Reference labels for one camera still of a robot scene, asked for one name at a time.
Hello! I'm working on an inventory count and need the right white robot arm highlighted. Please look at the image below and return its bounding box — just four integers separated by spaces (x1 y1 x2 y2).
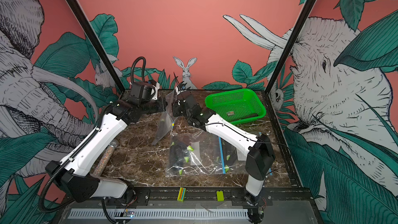
172 88 275 197

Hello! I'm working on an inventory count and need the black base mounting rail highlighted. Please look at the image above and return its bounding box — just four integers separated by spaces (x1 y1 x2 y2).
68 186 316 208

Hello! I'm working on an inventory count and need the striped colour block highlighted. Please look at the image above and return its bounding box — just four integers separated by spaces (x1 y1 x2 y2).
177 187 186 202

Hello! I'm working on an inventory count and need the green small block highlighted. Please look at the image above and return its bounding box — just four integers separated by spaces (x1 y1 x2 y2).
216 190 224 202

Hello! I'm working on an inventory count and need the white perforated rail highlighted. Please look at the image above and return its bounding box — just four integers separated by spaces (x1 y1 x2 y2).
67 208 249 220

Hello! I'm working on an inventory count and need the left black corrugated cable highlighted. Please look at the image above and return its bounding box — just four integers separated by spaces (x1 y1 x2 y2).
38 56 147 214

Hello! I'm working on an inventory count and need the dark purple eggplant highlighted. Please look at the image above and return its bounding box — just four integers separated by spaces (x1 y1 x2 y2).
222 143 237 173

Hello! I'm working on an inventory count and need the green plastic basket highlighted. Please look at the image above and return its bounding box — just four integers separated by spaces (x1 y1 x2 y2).
205 89 266 125

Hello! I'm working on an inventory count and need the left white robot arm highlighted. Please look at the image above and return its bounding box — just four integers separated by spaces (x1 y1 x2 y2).
46 80 167 203

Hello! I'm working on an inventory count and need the black frame post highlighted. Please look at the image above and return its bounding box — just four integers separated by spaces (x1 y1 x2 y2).
264 0 317 95
66 0 125 93

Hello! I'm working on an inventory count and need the right black frame post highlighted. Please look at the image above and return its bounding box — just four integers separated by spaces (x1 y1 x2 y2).
264 0 317 95

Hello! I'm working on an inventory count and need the left black frame post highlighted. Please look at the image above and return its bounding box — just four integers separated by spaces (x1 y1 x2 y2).
66 0 125 93

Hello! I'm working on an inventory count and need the clear zip bag blue zipper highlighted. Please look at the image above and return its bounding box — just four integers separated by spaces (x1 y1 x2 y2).
215 134 276 180

